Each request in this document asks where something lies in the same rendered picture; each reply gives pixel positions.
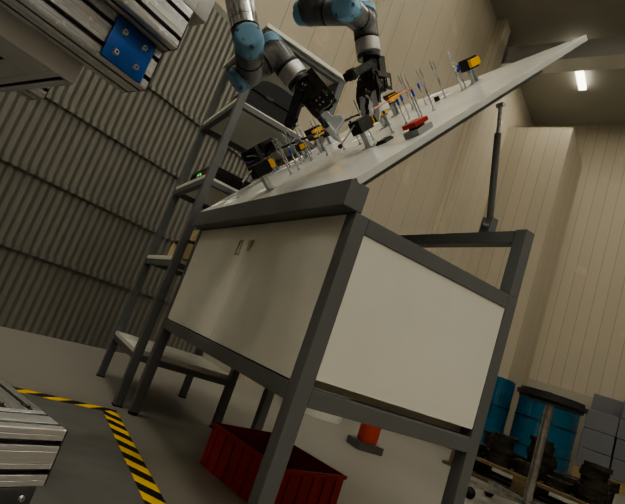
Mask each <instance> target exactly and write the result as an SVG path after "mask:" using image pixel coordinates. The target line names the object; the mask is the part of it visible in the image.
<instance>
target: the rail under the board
mask: <svg viewBox="0 0 625 504"><path fill-rule="evenodd" d="M369 190H370V189H369V188H368V187H366V186H364V185H363V184H360V183H358V181H356V180H354V179H352V178H351V179H347V180H342V181H338V182H333V183H329V184H324V185H320V186H315V187H311V188H306V189H302V190H297V191H293V192H288V193H284V194H279V195H275V196H270V197H266V198H261V199H257V200H252V201H248V202H243V203H239V204H234V205H230V206H225V207H221V208H216V209H211V210H207V211H202V212H198V213H197V214H196V216H195V219H194V221H193V224H192V227H194V228H197V229H199V230H211V229H220V228H229V227H238V226H247V225H256V224H265V223H274V222H283V221H292V220H301V219H309V218H318V217H327V216H336V215H345V214H347V213H353V212H358V213H359V214H361V213H362V210H363V207H364V204H365V202H366V199H367V196H368V193H369Z"/></svg>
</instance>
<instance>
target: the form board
mask: <svg viewBox="0 0 625 504"><path fill-rule="evenodd" d="M587 40H588V39H587V35H584V36H581V37H579V38H576V39H574V40H571V41H568V42H566V43H563V44H561V45H558V46H556V47H553V48H550V49H548V50H545V51H543V52H540V53H537V54H535V55H532V56H530V57H527V58H524V59H522V60H519V61H517V62H514V63H512V64H509V65H506V66H504V67H501V68H499V69H496V70H493V71H491V72H488V73H486V74H483V75H481V76H478V79H482V80H481V81H479V82H477V83H475V84H473V85H470V84H471V81H470V80H468V81H465V84H466V87H468V88H467V89H465V86H464V84H463V82H462V83H461V84H462V87H463V88H464V89H465V90H464V91H462V92H460V91H461V87H460V84H457V85H455V86H452V87H449V88H447V89H446V90H445V89H444V90H445V91H444V93H445V95H446V94H448V93H451V92H452V93H451V94H449V95H447V96H448V97H446V98H444V97H442V96H444V95H443V93H442V92H441V93H439V94H436V95H434V96H431V97H430V98H431V101H432V103H433V106H434V108H436V110H434V111H432V106H431V104H430V101H429V99H428V98H427V97H428V96H426V97H424V99H425V98H426V99H425V101H426V103H428V104H427V105H425V103H424V100H423V98H421V99H418V100H417V102H418V105H419V107H420V110H421V112H422V115H423V116H428V120H427V121H425V122H424V123H427V122H430V121H431V122H432V124H433V127H432V128H431V129H429V130H427V131H426V132H424V133H422V134H421V135H419V136H415V137H412V138H409V139H405V138H404V136H403V134H404V133H405V132H407V131H405V132H404V131H403V129H402V126H404V124H405V121H404V118H403V116H402V113H400V114H398V115H396V116H394V117H392V116H393V113H392V111H391V110H390V111H388V114H387V115H386V116H387V119H388V121H389V123H391V124H392V123H393V124H392V125H390V126H391V128H392V130H393V131H394V132H395V133H393V134H391V130H390V128H389V126H388V127H386V128H384V129H382V130H380V129H381V128H383V127H382V125H381V123H380V121H379V123H377V122H375V123H377V124H375V125H374V127H372V128H371V129H369V130H370V132H371V134H372V136H373V138H374V139H376V140H374V141H373V142H374V144H376V142H378V141H379V140H381V139H382V138H385V137H388V136H390V135H391V136H393V137H394V138H393V139H391V140H389V141H388V142H386V143H384V144H381V145H378V146H376V145H375V146H374V147H371V148H368V149H365V150H363V149H364V148H365V145H364V143H363V140H362V138H360V139H359V141H360V142H361V143H362V144H361V145H359V142H358V140H355V139H357V138H356V136H354V137H353V135H352V133H350V134H349V136H348V137H347V139H346V140H345V142H344V143H343V146H344V148H346V149H345V150H343V148H342V149H339V148H338V145H339V144H340V142H336V140H334V141H335V142H336V143H335V142H334V144H333V143H331V144H329V143H328V141H327V142H325V143H324V146H325V148H326V149H328V150H327V152H328V153H329V154H330V155H328V156H326V151H324V152H323V153H321V154H318V153H320V152H319V150H318V148H317V147H316V148H314V149H312V150H311V151H312V152H313V153H312V154H310V155H311V157H312V158H313V159H314V160H312V161H310V157H309V158H308V159H306V160H304V161H302V160H303V159H304V158H303V157H301V158H303V159H302V160H301V161H302V162H303V164H301V165H300V163H298V162H300V161H299V159H297V161H296V163H297V165H298V167H299V168H301V169H300V170H298V168H297V166H296V164H295V162H291V163H289V164H292V165H290V166H291V168H289V169H290V171H291V173H294V174H293V175H291V176H289V175H290V173H289V171H288V169H287V168H285V167H286V165H283V166H282V167H280V168H279V169H281V170H279V171H278V172H276V173H274V174H272V173H273V172H274V171H273V172H271V173H269V174H267V175H268V177H270V178H269V179H270V181H271V183H272V185H273V187H276V188H275V189H273V190H271V191H268V192H265V191H267V190H264V191H262V192H259V191H261V190H263V189H264V188H265V186H264V184H263V182H258V181H261V178H260V179H258V180H257V181H255V182H253V183H251V184H249V185H248V186H246V187H244V188H242V189H240V190H239V191H237V192H235V193H233V194H231V195H230V196H228V197H226V198H224V199H222V200H225V201H223V202H222V203H220V204H218V205H216V206H213V205H212V207H211V206H210V207H208V208H206V209H205V210H203V211H207V210H211V209H216V208H221V207H225V206H230V205H234V204H239V203H243V202H248V201H252V200H257V199H261V198H266V197H270V196H275V195H279V194H284V193H288V192H293V191H297V190H302V189H306V188H311V187H315V186H320V185H324V184H329V183H333V182H338V181H342V180H347V179H351V178H352V179H354V180H356V181H358V183H360V184H362V183H363V182H365V181H366V180H368V179H370V178H371V177H373V176H374V175H376V174H378V173H379V172H381V171H382V170H384V169H385V168H387V167H389V166H390V165H392V164H393V163H395V162H396V161H398V160H400V159H401V158H403V157H404V156H406V155H407V154H409V153H411V152H412V151H414V150H415V149H417V148H419V147H420V146H422V145H423V144H425V143H426V142H428V141H430V140H431V139H433V138H434V137H436V136H437V135H439V134H441V133H442V132H444V131H445V130H447V129H449V128H450V127H452V126H453V125H455V124H456V123H458V122H460V121H461V120H463V119H464V118H466V117H467V116H469V115H471V114H472V113H474V112H475V111H477V110H479V109H480V108H482V107H483V106H485V105H486V104H488V103H490V102H491V101H493V100H494V99H496V98H497V97H499V96H501V95H502V94H504V93H505V92H507V91H508V90H510V89H512V88H513V87H515V86H516V85H518V84H520V83H521V82H523V81H524V80H526V79H527V78H529V77H531V76H532V75H534V74H535V73H537V72H538V71H540V70H542V69H543V68H545V67H546V66H548V65H550V64H551V63H553V62H554V61H556V60H557V59H559V58H561V57H562V56H564V55H565V54H567V53H568V52H570V51H572V50H573V49H575V48H576V47H578V46H580V45H581V44H583V43H584V42H586V41H587ZM468 85H470V86H468ZM436 96H439V98H440V97H442V98H440V100H439V101H437V102H435V100H434V97H436ZM443 98H444V99H443ZM405 106H406V108H407V111H408V113H409V116H410V117H411V119H409V120H408V115H407V112H406V110H405V108H404V105H403V106H400V107H401V109H402V112H403V114H404V116H405V119H406V121H407V122H411V121H412V120H414V119H417V118H418V115H417V112H416V110H415V109H413V110H411V108H412V107H411V104H410V103H408V104H405ZM354 140H355V141H354ZM352 141H353V142H352ZM327 144H329V145H327ZM317 154H318V155H317ZM283 168H284V169H283ZM297 170H298V171H297ZM256 182H258V183H256ZM254 183H256V184H254ZM252 184H254V185H252ZM250 185H252V186H250ZM257 192H259V193H257ZM235 196H237V197H239V198H238V199H236V200H234V201H232V202H231V203H228V204H225V203H227V202H226V201H228V200H229V199H231V198H233V197H235ZM235 198H236V197H235ZM226 199H227V200H226ZM233 199H234V198H233ZM222 200H221V201H222ZM223 204H224V205H223Z"/></svg>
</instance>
